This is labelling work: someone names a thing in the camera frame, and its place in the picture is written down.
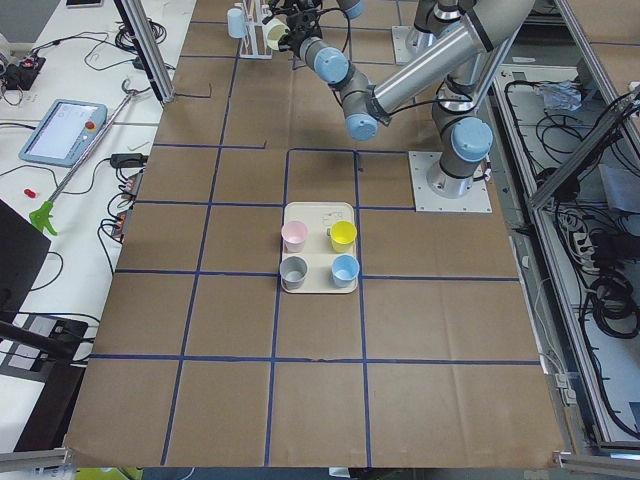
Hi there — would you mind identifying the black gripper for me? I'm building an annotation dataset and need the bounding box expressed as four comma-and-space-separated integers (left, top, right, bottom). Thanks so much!
269, 0, 323, 53

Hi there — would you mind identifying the pale cream plastic cup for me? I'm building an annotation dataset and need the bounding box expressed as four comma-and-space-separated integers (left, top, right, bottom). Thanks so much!
263, 18, 289, 51

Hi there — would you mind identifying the light blue plastic cup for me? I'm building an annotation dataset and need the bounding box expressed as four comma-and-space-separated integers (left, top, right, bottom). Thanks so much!
227, 7, 246, 39

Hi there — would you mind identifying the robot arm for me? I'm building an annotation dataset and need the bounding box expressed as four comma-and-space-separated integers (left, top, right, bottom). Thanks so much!
263, 1, 368, 97
338, 0, 533, 199

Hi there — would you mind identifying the pink plastic cup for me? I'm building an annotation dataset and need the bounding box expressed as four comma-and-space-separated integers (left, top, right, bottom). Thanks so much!
281, 220, 308, 253

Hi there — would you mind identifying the yellow plastic cup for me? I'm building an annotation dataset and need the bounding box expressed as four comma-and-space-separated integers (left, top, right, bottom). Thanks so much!
329, 221, 357, 253

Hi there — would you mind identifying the grey plastic cup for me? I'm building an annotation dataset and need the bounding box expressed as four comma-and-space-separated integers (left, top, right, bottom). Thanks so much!
279, 256, 308, 291

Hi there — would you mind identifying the cream plastic tray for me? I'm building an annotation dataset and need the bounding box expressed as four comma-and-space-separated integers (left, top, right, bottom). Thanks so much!
282, 202, 358, 294

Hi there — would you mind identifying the black power adapter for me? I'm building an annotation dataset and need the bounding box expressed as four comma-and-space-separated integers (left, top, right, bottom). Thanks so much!
109, 153, 148, 169

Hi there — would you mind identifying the blue teach pendant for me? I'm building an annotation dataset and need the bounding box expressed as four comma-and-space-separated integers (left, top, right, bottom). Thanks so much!
18, 99, 107, 168

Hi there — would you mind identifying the black monitor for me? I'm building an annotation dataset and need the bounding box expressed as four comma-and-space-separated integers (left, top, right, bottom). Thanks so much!
0, 198, 89, 361

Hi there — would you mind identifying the white wire cup rack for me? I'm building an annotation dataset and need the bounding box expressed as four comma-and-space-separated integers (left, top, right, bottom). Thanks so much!
233, 1, 272, 60

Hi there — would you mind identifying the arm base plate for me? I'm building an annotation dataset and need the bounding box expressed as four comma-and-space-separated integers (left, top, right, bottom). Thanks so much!
408, 151, 492, 214
391, 26, 436, 65

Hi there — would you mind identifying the aluminium frame post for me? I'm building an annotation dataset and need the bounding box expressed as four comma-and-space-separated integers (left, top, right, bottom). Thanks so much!
114, 0, 175, 105

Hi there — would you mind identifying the green handled reacher grabber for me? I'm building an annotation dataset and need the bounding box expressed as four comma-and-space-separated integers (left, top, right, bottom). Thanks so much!
29, 79, 141, 236

